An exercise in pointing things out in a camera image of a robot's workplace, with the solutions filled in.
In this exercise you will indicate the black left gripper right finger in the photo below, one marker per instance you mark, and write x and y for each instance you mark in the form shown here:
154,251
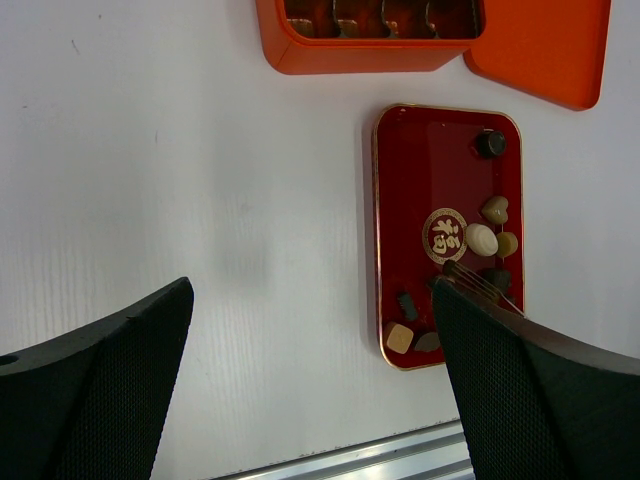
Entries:
534,403

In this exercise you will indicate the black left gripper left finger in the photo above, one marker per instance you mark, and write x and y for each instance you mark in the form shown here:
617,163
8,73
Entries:
92,403

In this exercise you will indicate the metal tongs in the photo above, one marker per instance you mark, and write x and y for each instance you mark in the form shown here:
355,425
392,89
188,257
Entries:
473,282

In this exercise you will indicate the dark leaf chocolate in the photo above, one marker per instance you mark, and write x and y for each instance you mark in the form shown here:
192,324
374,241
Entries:
428,342

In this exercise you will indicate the dark ridged chocolate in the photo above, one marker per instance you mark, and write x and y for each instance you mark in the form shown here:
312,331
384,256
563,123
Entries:
500,278

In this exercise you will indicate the tan chocolate front left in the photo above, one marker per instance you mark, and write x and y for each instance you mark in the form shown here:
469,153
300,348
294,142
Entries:
397,338

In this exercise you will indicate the tan chocolate right edge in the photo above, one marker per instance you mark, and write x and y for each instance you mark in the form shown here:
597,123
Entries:
507,244

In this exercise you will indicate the dark cup chocolate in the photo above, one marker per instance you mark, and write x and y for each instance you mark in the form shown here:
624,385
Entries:
407,306

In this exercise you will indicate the white oval chocolate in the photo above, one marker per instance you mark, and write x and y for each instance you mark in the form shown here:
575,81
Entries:
481,240

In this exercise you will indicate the tan heart chocolate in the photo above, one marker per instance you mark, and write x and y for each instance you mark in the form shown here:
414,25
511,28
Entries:
495,210

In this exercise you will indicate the dark round chocolate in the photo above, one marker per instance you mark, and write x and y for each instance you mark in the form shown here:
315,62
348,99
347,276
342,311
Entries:
491,144

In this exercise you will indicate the orange chocolate box with tray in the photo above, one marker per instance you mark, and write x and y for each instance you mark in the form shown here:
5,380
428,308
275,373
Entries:
334,37

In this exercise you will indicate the red rectangular tray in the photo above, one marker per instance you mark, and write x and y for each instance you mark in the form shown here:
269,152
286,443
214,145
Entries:
430,183

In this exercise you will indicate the orange box lid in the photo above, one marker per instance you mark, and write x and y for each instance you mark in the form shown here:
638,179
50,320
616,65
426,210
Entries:
554,50

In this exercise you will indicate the aluminium front rail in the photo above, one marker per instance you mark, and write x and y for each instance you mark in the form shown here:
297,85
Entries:
438,452

